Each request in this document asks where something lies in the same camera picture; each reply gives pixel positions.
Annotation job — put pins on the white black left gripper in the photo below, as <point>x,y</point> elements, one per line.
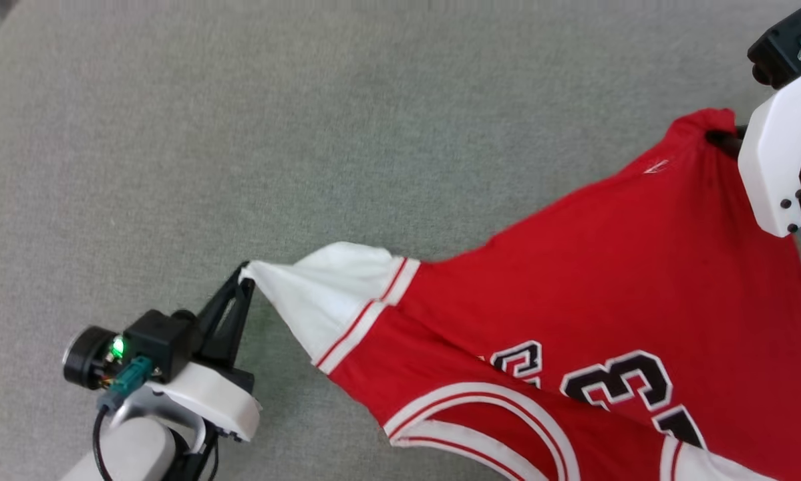
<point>220,401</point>

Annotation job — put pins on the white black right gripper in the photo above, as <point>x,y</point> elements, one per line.
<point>774,153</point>

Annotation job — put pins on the red white basketball jersey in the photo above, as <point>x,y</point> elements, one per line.
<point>607,287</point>

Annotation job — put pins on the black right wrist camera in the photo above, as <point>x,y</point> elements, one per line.
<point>781,47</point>

